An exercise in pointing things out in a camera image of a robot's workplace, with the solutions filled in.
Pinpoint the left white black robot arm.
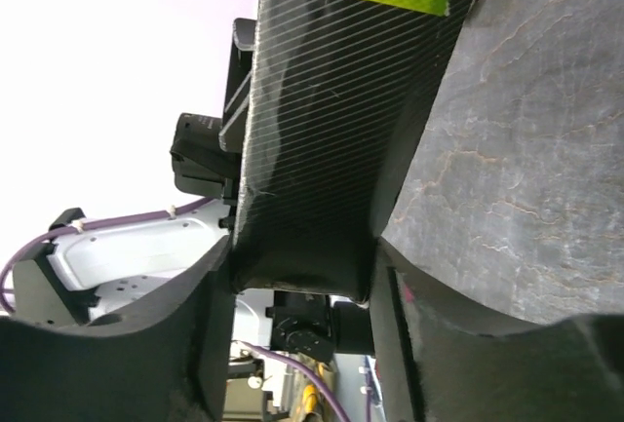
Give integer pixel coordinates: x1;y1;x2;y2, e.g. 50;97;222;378
2;19;374;362

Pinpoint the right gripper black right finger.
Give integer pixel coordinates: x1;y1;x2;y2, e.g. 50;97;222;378
370;241;623;421

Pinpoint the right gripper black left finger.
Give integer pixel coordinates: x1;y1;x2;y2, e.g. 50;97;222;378
1;238;235;422

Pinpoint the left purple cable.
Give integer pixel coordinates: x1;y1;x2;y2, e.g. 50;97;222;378
0;195;352;422

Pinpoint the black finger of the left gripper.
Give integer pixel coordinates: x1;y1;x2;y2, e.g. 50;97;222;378
219;18;256;154

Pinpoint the black green Gillette razor box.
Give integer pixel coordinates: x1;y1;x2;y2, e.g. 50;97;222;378
230;0;473;301

